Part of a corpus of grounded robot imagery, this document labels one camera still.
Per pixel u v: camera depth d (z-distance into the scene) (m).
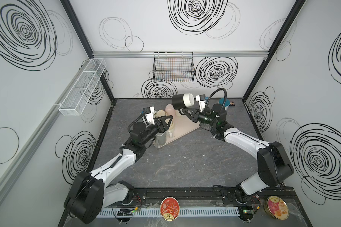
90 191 0.40
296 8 0.72
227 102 1.10
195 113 0.70
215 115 0.62
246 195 0.62
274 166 0.44
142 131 0.58
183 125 1.01
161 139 0.88
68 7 0.71
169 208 0.68
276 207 0.68
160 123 0.66
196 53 0.90
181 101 0.75
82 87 0.72
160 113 0.99
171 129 0.94
